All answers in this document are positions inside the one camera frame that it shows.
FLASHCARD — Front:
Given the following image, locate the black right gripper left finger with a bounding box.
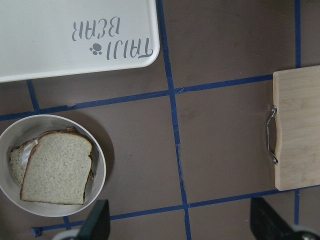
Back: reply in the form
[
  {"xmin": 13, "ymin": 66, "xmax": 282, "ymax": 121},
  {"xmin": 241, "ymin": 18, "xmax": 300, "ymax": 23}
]
[{"xmin": 77, "ymin": 199, "xmax": 111, "ymax": 240}]

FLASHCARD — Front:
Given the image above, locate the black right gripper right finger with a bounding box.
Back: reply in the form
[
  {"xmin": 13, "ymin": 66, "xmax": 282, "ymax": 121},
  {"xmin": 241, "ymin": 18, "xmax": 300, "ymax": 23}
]
[{"xmin": 250, "ymin": 197, "xmax": 294, "ymax": 240}]

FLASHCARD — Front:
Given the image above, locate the bread slice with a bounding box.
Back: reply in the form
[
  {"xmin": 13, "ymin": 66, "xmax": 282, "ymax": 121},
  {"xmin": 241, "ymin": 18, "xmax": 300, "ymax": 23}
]
[{"xmin": 20, "ymin": 129, "xmax": 93, "ymax": 205}]

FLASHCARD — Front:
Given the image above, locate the white round plate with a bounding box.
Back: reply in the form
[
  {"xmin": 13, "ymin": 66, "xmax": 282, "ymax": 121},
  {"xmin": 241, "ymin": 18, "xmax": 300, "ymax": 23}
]
[{"xmin": 0, "ymin": 114, "xmax": 107, "ymax": 217}]

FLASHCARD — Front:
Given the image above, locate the wooden cutting board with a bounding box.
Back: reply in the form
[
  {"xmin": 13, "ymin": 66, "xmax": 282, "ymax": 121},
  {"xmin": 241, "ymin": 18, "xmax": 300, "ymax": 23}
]
[{"xmin": 267, "ymin": 65, "xmax": 320, "ymax": 191}]

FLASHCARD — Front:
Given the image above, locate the cream bear tray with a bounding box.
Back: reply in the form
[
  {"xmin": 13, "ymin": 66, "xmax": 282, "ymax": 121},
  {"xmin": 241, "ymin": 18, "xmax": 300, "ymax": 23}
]
[{"xmin": 0, "ymin": 0, "xmax": 160, "ymax": 83}]

